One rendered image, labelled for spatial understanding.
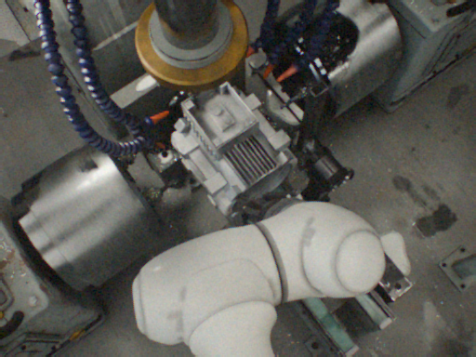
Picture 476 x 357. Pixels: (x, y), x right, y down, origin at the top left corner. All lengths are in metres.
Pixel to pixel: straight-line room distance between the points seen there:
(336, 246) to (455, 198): 0.83
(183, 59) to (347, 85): 0.40
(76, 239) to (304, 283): 0.47
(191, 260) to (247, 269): 0.06
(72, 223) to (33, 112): 0.59
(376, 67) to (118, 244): 0.62
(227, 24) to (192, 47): 0.07
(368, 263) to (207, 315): 0.18
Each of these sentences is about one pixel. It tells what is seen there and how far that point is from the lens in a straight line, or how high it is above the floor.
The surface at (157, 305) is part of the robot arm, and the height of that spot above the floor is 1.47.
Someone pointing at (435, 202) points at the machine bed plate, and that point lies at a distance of 1.35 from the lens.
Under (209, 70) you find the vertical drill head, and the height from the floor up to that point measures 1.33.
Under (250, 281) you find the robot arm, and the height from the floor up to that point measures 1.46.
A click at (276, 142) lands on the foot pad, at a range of 1.03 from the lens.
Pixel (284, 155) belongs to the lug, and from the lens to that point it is 1.00.
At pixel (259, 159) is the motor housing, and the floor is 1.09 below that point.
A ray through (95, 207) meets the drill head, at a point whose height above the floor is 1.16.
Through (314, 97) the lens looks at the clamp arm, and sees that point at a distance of 0.88.
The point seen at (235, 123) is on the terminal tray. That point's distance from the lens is 1.00.
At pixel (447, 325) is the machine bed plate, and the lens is 1.30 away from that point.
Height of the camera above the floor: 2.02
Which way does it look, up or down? 71 degrees down
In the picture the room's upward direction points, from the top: 4 degrees counter-clockwise
